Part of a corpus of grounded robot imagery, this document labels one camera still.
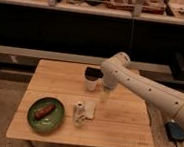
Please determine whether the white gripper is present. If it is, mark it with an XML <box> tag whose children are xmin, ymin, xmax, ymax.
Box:
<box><xmin>100</xmin><ymin>76</ymin><xmax>118</xmax><ymax>103</ymax></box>

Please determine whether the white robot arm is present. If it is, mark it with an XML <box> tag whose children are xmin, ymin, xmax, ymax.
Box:
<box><xmin>100</xmin><ymin>52</ymin><xmax>184</xmax><ymax>147</ymax></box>

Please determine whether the green ceramic bowl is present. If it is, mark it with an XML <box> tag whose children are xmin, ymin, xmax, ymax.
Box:
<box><xmin>27</xmin><ymin>97</ymin><xmax>65</xmax><ymax>133</ymax></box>

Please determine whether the white cup dark top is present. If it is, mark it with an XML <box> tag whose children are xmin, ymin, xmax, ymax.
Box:
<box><xmin>84</xmin><ymin>67</ymin><xmax>103</xmax><ymax>91</ymax></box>

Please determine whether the brown sausage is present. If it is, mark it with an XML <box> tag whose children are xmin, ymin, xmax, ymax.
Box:
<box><xmin>34</xmin><ymin>104</ymin><xmax>56</xmax><ymax>120</ymax></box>

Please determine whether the blue black floor device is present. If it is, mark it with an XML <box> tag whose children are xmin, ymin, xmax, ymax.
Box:
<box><xmin>165</xmin><ymin>122</ymin><xmax>184</xmax><ymax>142</ymax></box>

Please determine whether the long metal shelf bench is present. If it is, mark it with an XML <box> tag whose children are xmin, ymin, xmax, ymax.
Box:
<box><xmin>0</xmin><ymin>46</ymin><xmax>171</xmax><ymax>74</ymax></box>

